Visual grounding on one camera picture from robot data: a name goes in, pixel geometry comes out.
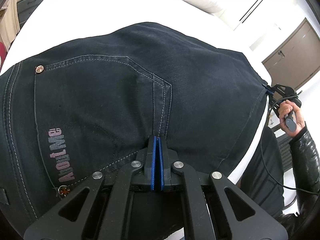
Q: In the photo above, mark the dark grey nightstand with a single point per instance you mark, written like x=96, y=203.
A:
x=25, y=8

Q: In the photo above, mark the black leather jacket sleeve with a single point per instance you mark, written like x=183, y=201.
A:
x=305, y=163

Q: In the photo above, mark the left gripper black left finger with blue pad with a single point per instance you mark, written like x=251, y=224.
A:
x=147, y=157

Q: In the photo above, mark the black mesh chair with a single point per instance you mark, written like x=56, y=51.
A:
x=283, y=142

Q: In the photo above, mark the beige curtain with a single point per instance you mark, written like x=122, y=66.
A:
x=10, y=26

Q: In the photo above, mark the black denim pants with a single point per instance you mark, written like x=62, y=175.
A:
x=91, y=104

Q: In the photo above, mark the brown wooden door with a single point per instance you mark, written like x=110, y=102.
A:
x=296, y=60

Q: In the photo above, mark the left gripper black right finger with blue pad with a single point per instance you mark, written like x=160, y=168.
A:
x=165, y=158

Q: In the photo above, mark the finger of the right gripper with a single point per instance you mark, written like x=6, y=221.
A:
x=268, y=88
x=268, y=92

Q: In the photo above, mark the white bed mattress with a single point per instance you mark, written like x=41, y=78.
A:
x=55, y=22

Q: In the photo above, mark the white wardrobe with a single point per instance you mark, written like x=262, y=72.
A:
x=257, y=22

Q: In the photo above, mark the person's right hand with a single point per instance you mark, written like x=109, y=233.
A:
x=291, y=119

